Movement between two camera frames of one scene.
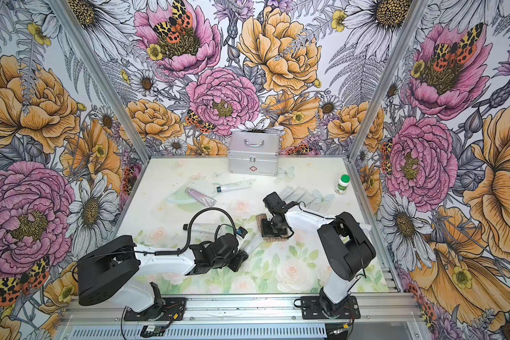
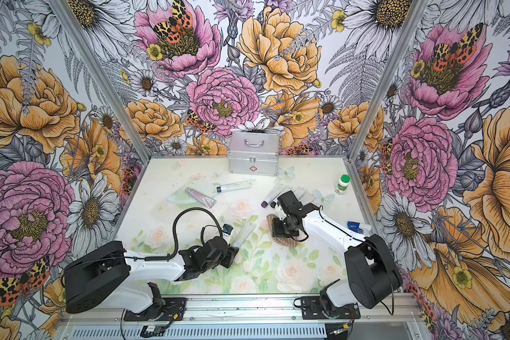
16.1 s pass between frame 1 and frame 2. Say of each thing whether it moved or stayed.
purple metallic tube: stayed
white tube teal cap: stayed
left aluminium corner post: stayed
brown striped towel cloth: moved
